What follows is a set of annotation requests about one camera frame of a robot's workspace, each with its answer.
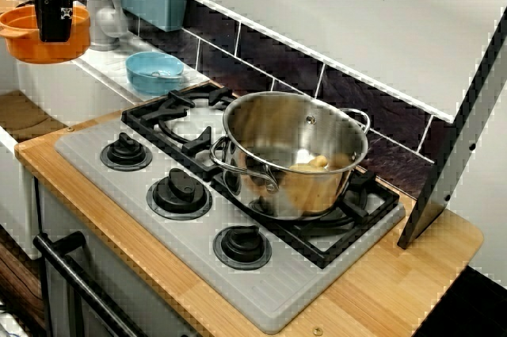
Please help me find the black oven door handle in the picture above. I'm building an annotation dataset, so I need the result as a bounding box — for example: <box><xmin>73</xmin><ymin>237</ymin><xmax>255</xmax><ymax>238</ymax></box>
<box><xmin>32</xmin><ymin>231</ymin><xmax>147</xmax><ymax>337</ymax></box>

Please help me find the light blue bowl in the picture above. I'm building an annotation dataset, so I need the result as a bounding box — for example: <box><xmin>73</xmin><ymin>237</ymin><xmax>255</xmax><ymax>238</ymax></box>
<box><xmin>125</xmin><ymin>51</ymin><xmax>185</xmax><ymax>96</ymax></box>

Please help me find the grey toy faucet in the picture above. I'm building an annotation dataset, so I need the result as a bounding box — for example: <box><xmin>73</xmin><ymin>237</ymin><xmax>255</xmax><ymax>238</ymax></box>
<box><xmin>86</xmin><ymin>0</ymin><xmax>123</xmax><ymax>52</ymax></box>

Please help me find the grey stove plate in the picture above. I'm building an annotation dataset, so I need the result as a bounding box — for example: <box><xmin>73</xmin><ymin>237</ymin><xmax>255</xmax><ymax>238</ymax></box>
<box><xmin>54</xmin><ymin>94</ymin><xmax>407</xmax><ymax>335</ymax></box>

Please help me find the dark grey side panel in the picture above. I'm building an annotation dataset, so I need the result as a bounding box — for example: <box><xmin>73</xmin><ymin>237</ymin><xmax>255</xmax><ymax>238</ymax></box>
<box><xmin>397</xmin><ymin>7</ymin><xmax>507</xmax><ymax>251</ymax></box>

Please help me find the black burner grate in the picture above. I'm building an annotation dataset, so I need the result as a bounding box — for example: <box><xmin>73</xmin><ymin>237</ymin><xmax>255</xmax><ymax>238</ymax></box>
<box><xmin>120</xmin><ymin>86</ymin><xmax>401</xmax><ymax>270</ymax></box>

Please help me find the dark tile backsplash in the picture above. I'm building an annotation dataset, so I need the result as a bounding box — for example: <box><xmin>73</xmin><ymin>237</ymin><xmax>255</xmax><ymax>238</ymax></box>
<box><xmin>138</xmin><ymin>0</ymin><xmax>455</xmax><ymax>199</ymax></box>

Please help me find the black stove knob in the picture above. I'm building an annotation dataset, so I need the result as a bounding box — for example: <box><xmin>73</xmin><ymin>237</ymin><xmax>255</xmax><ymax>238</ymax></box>
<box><xmin>212</xmin><ymin>224</ymin><xmax>273</xmax><ymax>272</ymax></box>
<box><xmin>146</xmin><ymin>168</ymin><xmax>214</xmax><ymax>220</ymax></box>
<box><xmin>98</xmin><ymin>133</ymin><xmax>154</xmax><ymax>173</ymax></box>

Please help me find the yellow toy food piece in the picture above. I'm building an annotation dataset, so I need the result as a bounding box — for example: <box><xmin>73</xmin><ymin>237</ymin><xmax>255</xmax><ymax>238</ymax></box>
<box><xmin>288</xmin><ymin>155</ymin><xmax>330</xmax><ymax>174</ymax></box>

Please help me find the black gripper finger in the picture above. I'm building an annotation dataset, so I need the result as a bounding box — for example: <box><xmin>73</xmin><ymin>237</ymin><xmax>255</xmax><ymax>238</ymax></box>
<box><xmin>39</xmin><ymin>0</ymin><xmax>75</xmax><ymax>44</ymax></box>

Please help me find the orange plastic pot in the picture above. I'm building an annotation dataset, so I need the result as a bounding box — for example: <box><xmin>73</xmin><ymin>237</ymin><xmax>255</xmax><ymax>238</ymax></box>
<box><xmin>0</xmin><ymin>3</ymin><xmax>93</xmax><ymax>65</ymax></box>

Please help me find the white sink unit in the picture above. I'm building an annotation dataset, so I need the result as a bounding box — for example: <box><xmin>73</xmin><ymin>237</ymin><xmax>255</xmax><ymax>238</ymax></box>
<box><xmin>0</xmin><ymin>35</ymin><xmax>211</xmax><ymax>262</ymax></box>

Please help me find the stainless steel pot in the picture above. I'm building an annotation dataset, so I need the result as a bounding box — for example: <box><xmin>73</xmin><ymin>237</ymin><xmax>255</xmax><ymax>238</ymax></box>
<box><xmin>208</xmin><ymin>90</ymin><xmax>372</xmax><ymax>222</ymax></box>

